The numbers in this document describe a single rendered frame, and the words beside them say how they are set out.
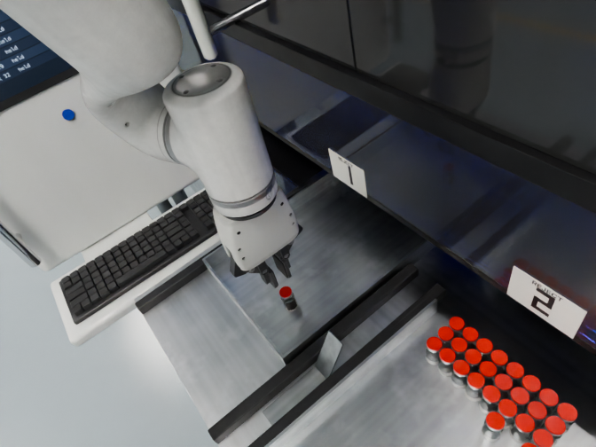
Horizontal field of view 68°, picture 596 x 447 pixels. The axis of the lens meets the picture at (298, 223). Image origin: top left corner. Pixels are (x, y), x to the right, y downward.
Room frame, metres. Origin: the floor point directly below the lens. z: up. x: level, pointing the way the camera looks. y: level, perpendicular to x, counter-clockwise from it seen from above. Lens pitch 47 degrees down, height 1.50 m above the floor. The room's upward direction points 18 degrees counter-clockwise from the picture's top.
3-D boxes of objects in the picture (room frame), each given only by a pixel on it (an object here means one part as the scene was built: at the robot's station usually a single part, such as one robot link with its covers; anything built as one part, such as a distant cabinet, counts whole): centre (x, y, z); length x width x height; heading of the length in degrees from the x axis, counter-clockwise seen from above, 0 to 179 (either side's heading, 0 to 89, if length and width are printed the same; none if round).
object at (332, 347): (0.27, 0.06, 0.91); 0.14 x 0.03 x 0.06; 115
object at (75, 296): (0.72, 0.34, 0.82); 0.40 x 0.14 x 0.02; 113
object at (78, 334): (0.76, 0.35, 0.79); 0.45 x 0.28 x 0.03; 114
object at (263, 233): (0.41, 0.05, 1.10); 0.10 x 0.07 x 0.11; 114
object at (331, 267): (0.50, -0.02, 0.90); 0.34 x 0.26 x 0.04; 114
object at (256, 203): (0.41, 0.05, 1.16); 0.09 x 0.08 x 0.03; 114
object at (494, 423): (0.14, -0.15, 0.90); 0.02 x 0.02 x 0.05
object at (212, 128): (0.42, 0.05, 1.24); 0.09 x 0.08 x 0.13; 51
